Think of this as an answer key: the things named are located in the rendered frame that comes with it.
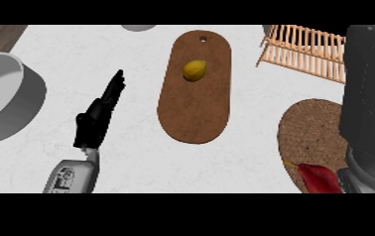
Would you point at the brown wooden panel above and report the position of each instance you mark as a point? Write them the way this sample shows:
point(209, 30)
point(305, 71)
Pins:
point(10, 36)

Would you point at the yellow lemon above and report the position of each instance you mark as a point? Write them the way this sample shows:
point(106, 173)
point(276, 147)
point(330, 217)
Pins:
point(194, 70)

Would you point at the pale wooden tiered shelf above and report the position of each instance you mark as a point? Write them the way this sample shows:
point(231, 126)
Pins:
point(312, 53)

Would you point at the grey round bowl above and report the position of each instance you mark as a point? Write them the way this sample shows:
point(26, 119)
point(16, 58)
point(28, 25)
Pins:
point(140, 27)

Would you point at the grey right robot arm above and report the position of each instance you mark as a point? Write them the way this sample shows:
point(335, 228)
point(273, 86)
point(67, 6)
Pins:
point(363, 177)

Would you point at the large grey pot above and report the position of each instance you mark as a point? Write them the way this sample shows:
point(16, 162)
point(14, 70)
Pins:
point(23, 101)

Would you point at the brown round woven placemat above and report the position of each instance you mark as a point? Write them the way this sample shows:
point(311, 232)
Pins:
point(311, 131)

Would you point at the brown oval wooden cutting board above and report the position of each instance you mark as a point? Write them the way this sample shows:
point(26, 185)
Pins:
point(196, 111)

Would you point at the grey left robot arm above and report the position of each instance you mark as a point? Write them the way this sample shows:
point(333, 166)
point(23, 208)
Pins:
point(73, 177)

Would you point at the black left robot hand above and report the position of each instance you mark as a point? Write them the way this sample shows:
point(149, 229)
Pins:
point(94, 124)

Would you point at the red sweet potato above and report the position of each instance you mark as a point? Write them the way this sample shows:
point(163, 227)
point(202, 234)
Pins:
point(320, 180)

